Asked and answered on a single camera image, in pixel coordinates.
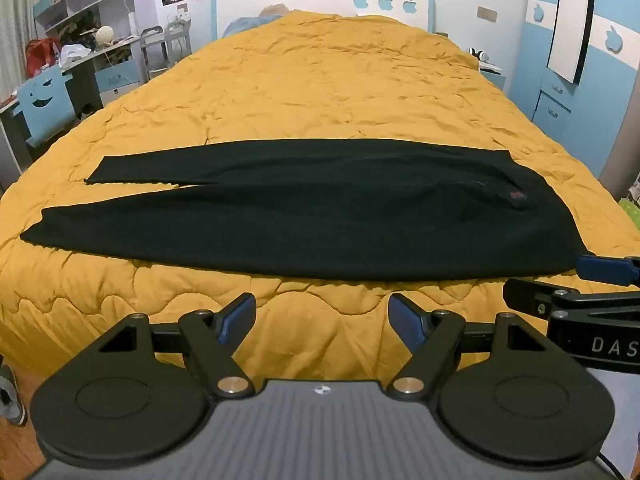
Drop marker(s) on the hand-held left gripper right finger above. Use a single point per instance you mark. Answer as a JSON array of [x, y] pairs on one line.
[[401, 312]]

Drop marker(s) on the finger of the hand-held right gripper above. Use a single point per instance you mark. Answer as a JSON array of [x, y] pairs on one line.
[[602, 269], [530, 296]]

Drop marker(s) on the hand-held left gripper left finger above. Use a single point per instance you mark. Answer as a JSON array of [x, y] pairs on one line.
[[236, 316]]

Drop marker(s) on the black pants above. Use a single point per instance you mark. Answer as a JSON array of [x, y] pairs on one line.
[[300, 220]]

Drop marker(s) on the green dotted cloth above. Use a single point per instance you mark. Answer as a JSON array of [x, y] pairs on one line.
[[631, 215]]

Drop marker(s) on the blue nightstand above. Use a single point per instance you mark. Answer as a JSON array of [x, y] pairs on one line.
[[495, 81]]

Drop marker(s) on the blue wardrobe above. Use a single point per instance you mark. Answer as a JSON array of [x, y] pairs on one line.
[[530, 50]]

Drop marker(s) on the grey sneaker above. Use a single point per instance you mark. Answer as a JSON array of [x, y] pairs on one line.
[[12, 395]]

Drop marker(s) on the yellow quilt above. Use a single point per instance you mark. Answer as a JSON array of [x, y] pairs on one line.
[[320, 85]]

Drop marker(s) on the black white headphones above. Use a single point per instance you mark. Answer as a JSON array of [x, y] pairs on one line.
[[479, 55]]

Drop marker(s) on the desk with blue drawer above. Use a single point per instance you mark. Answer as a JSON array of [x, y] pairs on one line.
[[115, 79]]

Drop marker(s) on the grey small chair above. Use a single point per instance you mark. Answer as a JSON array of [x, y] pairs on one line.
[[179, 40], [156, 55]]

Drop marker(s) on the blue chair with face cutout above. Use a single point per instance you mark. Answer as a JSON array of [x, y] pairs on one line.
[[45, 120]]

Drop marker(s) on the blue pillow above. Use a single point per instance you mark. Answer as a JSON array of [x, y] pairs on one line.
[[245, 24]]

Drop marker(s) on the white plastic bag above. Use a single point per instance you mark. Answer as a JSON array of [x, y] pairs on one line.
[[75, 53]]

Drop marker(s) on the cream round ball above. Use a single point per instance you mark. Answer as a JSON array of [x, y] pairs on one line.
[[106, 35]]

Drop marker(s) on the red bag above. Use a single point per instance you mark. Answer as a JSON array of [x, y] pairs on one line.
[[40, 56]]

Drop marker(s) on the beige wall switch plate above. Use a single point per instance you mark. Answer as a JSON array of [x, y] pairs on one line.
[[486, 13]]

